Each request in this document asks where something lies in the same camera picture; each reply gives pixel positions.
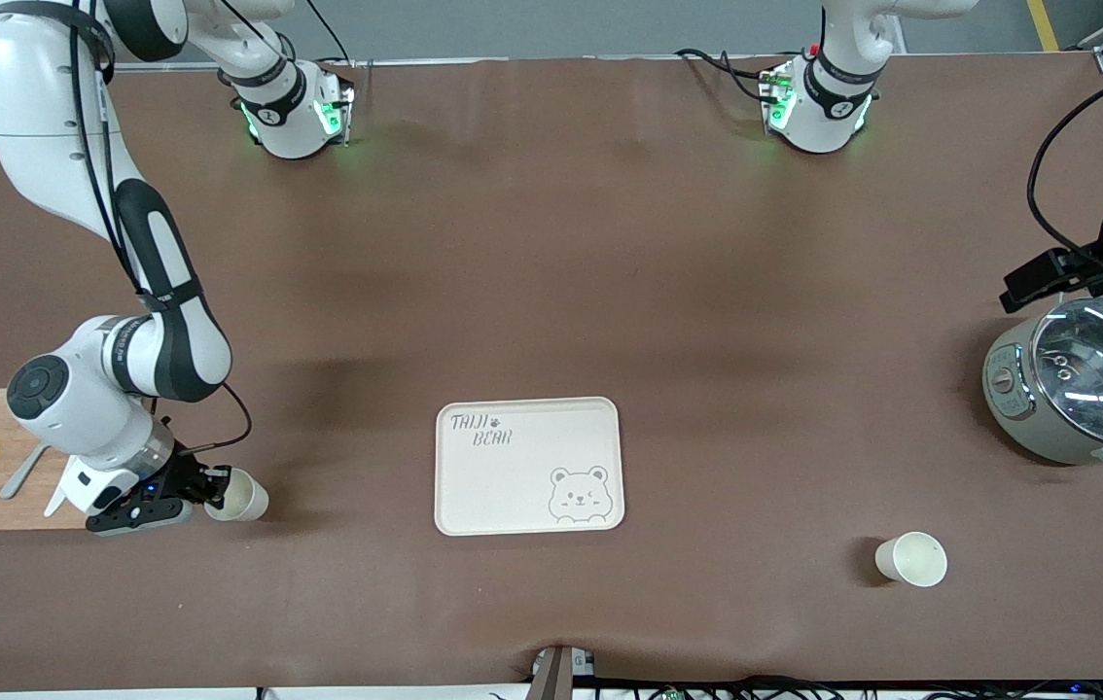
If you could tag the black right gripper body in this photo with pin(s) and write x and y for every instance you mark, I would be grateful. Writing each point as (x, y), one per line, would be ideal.
(184, 473)

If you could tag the white IKEA cup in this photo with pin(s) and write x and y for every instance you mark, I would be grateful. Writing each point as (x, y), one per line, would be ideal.
(242, 498)
(916, 561)

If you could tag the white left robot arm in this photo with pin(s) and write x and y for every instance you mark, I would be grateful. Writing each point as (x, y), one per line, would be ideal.
(829, 107)

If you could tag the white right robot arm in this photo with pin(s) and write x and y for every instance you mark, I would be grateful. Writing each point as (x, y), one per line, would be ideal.
(46, 97)

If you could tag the white plastic knife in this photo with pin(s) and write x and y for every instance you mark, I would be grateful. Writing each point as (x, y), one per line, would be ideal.
(55, 501)

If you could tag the grey electric cooking pot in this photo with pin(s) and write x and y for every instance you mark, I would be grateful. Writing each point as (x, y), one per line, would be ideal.
(1018, 399)

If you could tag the grey plastic knife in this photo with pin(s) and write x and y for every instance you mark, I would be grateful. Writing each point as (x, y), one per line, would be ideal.
(21, 476)

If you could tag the cream bear print tray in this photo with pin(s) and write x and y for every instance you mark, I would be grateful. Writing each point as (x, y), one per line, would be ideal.
(532, 467)

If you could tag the grey table edge clamp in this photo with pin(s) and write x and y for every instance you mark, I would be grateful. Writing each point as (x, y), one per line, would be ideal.
(556, 671)

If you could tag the left base plate green light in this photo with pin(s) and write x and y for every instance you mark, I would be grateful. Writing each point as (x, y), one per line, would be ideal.
(778, 97)

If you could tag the base plate green light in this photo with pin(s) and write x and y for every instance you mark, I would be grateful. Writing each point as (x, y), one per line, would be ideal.
(778, 97)
(333, 107)

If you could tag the right base plate green light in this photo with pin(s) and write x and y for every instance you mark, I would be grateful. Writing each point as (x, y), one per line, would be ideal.
(333, 107)

